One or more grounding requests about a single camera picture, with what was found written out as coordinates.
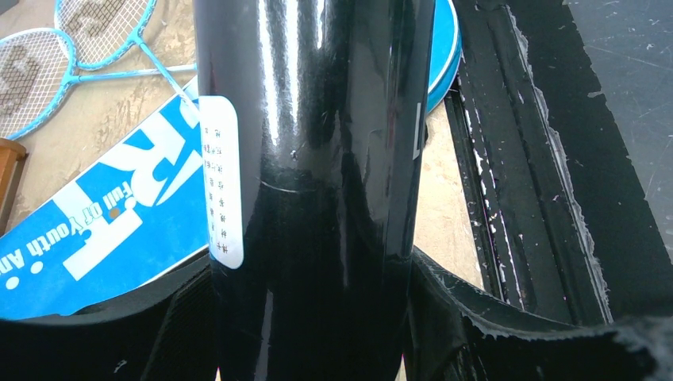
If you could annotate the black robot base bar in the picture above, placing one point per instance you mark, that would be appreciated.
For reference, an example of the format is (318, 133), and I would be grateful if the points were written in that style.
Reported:
(562, 120)

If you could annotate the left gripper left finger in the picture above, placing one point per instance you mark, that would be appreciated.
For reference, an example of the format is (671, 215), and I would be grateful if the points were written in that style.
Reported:
(161, 331)

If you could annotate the far blue badminton racket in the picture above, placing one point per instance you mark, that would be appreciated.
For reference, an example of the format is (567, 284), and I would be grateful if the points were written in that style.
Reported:
(103, 31)

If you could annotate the blue racket bag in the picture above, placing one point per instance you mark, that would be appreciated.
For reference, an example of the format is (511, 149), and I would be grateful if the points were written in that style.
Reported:
(135, 214)

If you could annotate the black shuttlecock tube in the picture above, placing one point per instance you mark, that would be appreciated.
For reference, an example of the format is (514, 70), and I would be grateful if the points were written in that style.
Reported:
(313, 121)

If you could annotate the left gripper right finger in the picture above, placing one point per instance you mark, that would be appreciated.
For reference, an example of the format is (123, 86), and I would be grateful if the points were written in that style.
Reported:
(459, 332)

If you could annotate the wooden three-tier shelf rack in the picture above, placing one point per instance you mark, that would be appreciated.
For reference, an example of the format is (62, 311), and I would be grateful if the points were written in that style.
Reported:
(12, 154)

